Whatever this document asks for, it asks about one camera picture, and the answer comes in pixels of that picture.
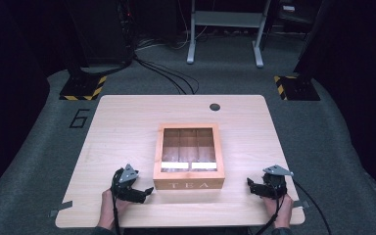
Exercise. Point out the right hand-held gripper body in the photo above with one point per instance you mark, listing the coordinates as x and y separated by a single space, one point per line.
274 184

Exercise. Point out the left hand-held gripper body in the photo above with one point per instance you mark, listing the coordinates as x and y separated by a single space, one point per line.
121 184

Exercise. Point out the wooden tea box glass lid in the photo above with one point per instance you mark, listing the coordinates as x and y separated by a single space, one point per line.
189 181

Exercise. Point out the person's right hand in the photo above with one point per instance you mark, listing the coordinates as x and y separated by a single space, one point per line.
282 210

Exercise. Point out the person's left hand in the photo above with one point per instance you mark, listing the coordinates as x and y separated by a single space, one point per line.
109 210

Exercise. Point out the black yellow striped stand base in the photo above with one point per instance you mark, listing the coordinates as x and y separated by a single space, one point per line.
80 88
298 88

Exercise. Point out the black equipment cabinet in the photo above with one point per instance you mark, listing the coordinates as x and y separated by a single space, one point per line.
101 31

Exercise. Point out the grey metal table bracket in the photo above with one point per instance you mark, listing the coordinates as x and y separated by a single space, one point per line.
60 209
301 204

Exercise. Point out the white metal desk frame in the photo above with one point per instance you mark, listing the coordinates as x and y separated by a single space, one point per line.
228 19

